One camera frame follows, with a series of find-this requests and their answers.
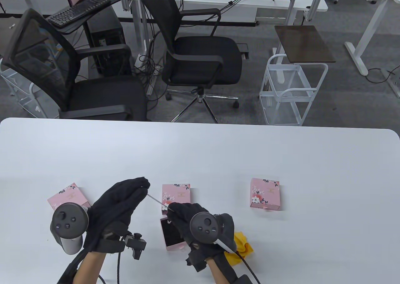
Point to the pink floral gift box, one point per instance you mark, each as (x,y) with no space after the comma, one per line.
(67,195)

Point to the pink tray black lining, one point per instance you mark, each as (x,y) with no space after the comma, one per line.
(172,234)

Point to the black labelled forearm box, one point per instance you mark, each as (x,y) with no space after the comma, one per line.
(245,279)

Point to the dark brown wooden board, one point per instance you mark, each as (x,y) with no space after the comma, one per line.
(304,43)

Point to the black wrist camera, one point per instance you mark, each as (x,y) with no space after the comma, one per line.
(197,260)
(136,245)

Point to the white desk foot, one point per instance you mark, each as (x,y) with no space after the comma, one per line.
(394,88)

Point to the person's left hand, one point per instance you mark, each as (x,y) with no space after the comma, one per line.
(118,199)

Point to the black mesh office chair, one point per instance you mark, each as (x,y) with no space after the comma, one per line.
(103,96)

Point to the pink floral box sleeve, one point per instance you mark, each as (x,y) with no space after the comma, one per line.
(265,193)

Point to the person's right hand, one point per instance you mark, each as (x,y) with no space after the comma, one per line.
(184,216)

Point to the black computer tower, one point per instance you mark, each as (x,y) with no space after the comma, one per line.
(106,31)

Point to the person's left forearm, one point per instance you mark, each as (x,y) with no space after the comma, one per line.
(89,266)

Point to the yellow cleaning cloth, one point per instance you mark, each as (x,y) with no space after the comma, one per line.
(243,245)

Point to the grey hand controller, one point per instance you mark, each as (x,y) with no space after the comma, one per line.
(204,226)
(68,220)

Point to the person's right forearm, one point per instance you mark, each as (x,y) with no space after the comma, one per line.
(220,270)

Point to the black keyboard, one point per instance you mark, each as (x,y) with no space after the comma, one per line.
(78,10)

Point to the black chair chrome base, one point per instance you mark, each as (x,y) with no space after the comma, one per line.
(203,59)

